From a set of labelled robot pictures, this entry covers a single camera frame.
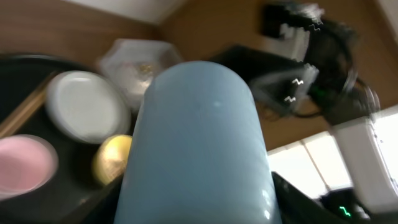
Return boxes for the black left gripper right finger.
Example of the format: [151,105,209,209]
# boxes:
[272,172,345,224]

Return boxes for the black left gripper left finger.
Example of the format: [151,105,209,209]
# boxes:
[67,175,123,224]

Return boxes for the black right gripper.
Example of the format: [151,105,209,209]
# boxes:
[251,21,380,124]

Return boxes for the yellow bowl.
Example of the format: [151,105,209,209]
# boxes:
[92,134,132,185]

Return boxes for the pink plastic cup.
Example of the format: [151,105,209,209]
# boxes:
[1,134,58,200]

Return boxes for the light blue plastic cup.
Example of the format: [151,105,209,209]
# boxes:
[114,61,281,223]

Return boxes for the wooden chopstick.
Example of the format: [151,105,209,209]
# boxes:
[1,71,60,138]

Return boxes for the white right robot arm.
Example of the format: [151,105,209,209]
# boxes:
[248,17,397,214]

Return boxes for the clear plastic waste bin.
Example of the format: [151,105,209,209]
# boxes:
[98,39,183,113]

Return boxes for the round black tray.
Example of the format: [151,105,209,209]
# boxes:
[1,54,132,223]

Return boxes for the black rectangular tray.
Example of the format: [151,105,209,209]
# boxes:
[209,45,318,106]

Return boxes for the white round plate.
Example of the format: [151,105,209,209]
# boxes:
[45,70,131,144]

